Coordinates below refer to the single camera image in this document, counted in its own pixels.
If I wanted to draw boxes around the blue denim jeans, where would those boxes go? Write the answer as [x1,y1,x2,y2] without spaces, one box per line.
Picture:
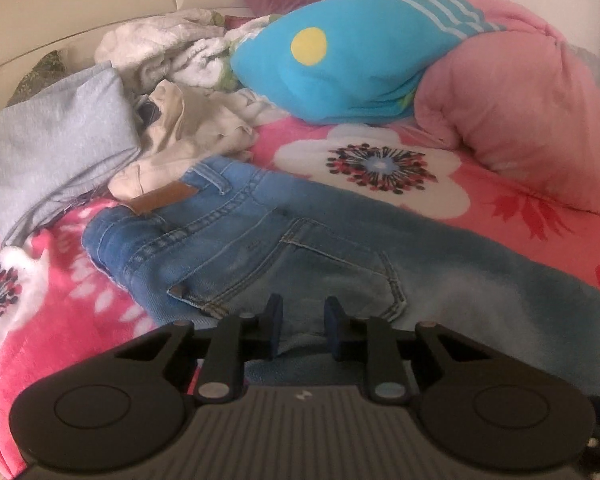
[82,156,600,393]

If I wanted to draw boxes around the red floral bed blanket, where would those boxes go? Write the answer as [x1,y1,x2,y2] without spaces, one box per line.
[0,118,600,477]

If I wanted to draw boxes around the light blue sweatshirt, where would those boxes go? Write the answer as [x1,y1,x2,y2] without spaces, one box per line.
[0,62,140,247]

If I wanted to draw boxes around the beige garment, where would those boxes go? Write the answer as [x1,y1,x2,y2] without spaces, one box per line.
[108,80,288,202]

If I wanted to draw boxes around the pink floral duvet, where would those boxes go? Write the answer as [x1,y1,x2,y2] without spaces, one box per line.
[324,0,600,216]

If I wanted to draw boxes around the dark floral pillow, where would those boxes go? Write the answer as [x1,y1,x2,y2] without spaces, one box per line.
[7,50,69,106]

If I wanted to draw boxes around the white grey patterned blanket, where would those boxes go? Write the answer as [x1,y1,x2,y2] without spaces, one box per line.
[94,9,279,94]

